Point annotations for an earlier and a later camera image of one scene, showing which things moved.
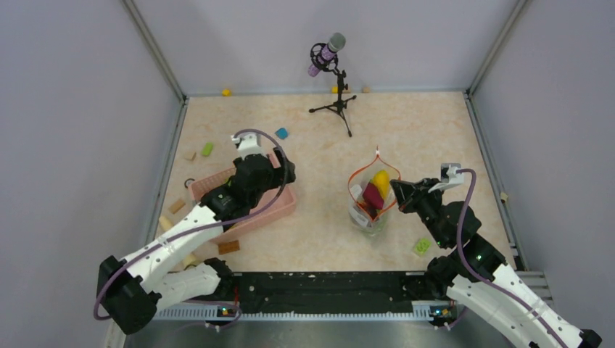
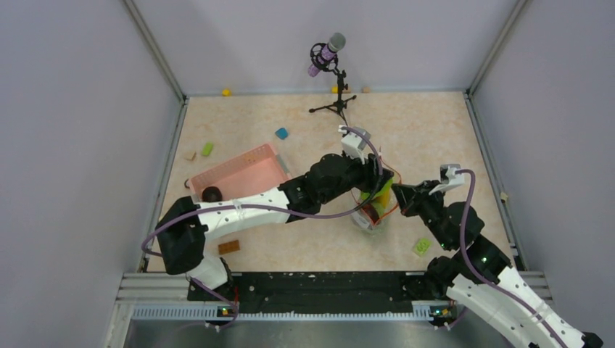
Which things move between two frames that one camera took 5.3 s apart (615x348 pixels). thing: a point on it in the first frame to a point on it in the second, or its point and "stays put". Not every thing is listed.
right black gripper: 407,194 stays put
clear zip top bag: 371,195 stays put
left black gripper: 280,175 to 372,181
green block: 207,149 stays put
